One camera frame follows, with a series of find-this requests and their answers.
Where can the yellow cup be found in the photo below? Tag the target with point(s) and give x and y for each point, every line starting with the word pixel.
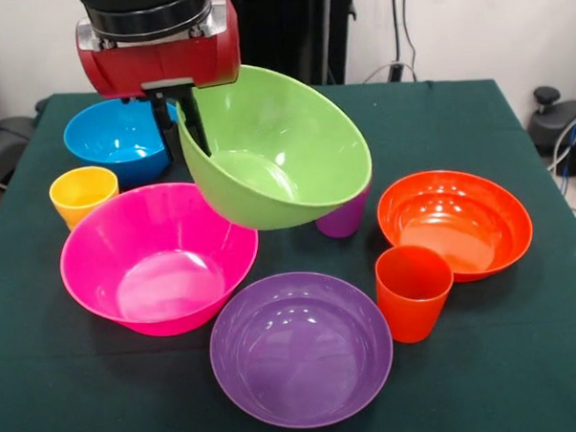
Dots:
pixel 76 192

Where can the dark green tablecloth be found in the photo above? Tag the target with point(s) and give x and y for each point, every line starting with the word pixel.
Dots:
pixel 490 360

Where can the green bowl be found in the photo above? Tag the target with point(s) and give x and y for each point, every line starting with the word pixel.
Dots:
pixel 276 154

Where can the black equipment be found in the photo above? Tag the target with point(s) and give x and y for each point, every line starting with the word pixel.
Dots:
pixel 12 132

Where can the orange bowl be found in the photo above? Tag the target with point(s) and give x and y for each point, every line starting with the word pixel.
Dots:
pixel 455 223

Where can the purple bowl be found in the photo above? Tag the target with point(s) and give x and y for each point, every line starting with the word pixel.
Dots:
pixel 299 354

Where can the purple cup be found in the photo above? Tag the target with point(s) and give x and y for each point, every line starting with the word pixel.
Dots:
pixel 341 223

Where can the pink bowl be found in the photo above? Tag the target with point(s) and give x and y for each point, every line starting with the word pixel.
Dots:
pixel 152 279

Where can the black plug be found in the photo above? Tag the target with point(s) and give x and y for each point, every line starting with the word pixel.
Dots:
pixel 396 72

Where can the orange cup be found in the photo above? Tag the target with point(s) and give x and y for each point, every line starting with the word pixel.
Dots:
pixel 411 306

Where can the blue bowl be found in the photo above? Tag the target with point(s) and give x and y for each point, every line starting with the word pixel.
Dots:
pixel 112 137

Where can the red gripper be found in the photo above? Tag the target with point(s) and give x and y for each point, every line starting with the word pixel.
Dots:
pixel 167 66

